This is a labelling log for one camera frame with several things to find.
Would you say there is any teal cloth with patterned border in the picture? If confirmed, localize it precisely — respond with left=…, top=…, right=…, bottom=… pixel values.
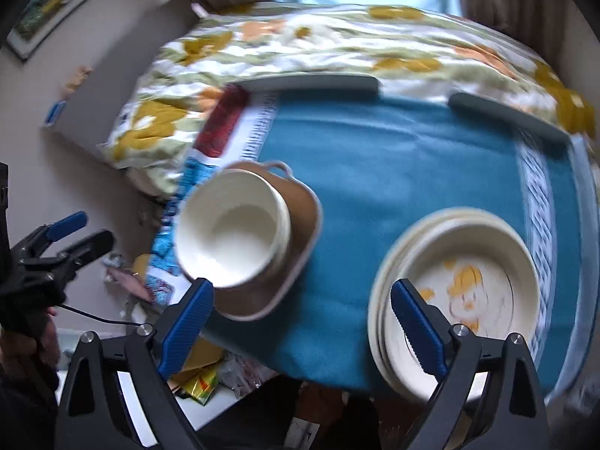
left=147, top=85, right=591, bottom=397

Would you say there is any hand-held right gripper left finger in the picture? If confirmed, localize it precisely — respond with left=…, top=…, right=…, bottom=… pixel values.
left=56, top=277, right=216, bottom=450

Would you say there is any floral quilt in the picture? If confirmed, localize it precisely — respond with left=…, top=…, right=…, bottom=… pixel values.
left=96, top=2, right=597, bottom=195

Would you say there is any large cream plate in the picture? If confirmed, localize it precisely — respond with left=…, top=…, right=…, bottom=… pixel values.
left=367, top=207, right=533, bottom=406

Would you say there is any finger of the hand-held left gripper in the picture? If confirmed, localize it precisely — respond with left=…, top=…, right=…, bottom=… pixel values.
left=12, top=211, right=90, bottom=256
left=28, top=229, right=116, bottom=287

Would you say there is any thin black cable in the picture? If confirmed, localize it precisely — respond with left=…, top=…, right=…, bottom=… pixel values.
left=58, top=304, right=144, bottom=328

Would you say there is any yellow-green foil packet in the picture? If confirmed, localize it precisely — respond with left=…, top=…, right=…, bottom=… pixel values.
left=171, top=363, right=223, bottom=406

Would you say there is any person's left hand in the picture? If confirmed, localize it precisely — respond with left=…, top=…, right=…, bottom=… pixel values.
left=0, top=306, right=63, bottom=385

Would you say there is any grey padded bar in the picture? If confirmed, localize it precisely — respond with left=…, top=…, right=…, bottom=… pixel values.
left=447, top=92, right=570, bottom=147
left=232, top=73, right=381, bottom=97

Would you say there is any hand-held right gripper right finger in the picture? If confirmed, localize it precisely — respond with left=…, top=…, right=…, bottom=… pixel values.
left=390, top=278, right=550, bottom=450

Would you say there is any plain white bowl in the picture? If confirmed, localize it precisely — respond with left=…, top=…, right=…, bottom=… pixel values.
left=175, top=169, right=288, bottom=290

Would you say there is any deep plate with yellow print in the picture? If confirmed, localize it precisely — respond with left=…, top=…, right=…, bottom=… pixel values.
left=382, top=217, right=541, bottom=387

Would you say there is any framed wall picture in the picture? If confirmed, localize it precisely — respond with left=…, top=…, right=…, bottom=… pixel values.
left=4, top=0, right=131, bottom=62

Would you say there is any small blue object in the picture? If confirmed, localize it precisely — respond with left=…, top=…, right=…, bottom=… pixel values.
left=43, top=100, right=67, bottom=127

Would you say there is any pink-brown square bowl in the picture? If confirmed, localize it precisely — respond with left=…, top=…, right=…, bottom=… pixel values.
left=212, top=160, right=325, bottom=323

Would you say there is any large white plate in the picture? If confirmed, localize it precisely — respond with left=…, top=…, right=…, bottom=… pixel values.
left=373, top=211, right=535, bottom=397

